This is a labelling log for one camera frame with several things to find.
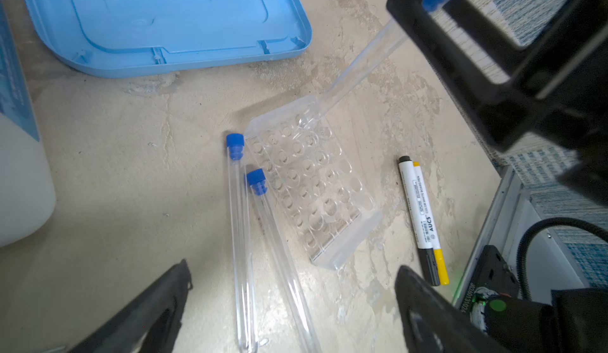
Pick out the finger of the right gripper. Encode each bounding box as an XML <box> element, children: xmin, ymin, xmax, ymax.
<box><xmin>386</xmin><ymin>0</ymin><xmax>607</xmax><ymax>151</ymax></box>

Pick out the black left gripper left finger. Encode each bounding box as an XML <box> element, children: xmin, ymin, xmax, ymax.
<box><xmin>71</xmin><ymin>260</ymin><xmax>193</xmax><ymax>352</ymax></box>

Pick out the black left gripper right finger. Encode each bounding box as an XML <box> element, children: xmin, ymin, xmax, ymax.
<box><xmin>394</xmin><ymin>265</ymin><xmax>507</xmax><ymax>352</ymax></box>

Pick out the blue capped test tube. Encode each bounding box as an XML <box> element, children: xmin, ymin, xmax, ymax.
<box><xmin>226</xmin><ymin>133</ymin><xmax>259</xmax><ymax>352</ymax></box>

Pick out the white plastic storage bin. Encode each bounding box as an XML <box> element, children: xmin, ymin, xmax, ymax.
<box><xmin>1</xmin><ymin>7</ymin><xmax>56</xmax><ymax>246</ymax></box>

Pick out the clear test tube rack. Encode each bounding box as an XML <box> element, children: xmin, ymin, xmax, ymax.
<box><xmin>244</xmin><ymin>96</ymin><xmax>382</xmax><ymax>270</ymax></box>

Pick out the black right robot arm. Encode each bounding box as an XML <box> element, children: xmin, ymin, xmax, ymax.
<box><xmin>386</xmin><ymin>0</ymin><xmax>607</xmax><ymax>352</ymax></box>

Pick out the black capped white marker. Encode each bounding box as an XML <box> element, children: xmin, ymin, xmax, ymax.
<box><xmin>398</xmin><ymin>156</ymin><xmax>440</xmax><ymax>287</ymax></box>

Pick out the yellow capped white marker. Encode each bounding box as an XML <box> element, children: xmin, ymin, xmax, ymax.
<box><xmin>413</xmin><ymin>161</ymin><xmax>450</xmax><ymax>286</ymax></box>

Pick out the blue plastic bin lid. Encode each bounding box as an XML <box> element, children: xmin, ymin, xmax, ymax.
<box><xmin>25</xmin><ymin>0</ymin><xmax>313</xmax><ymax>79</ymax></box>

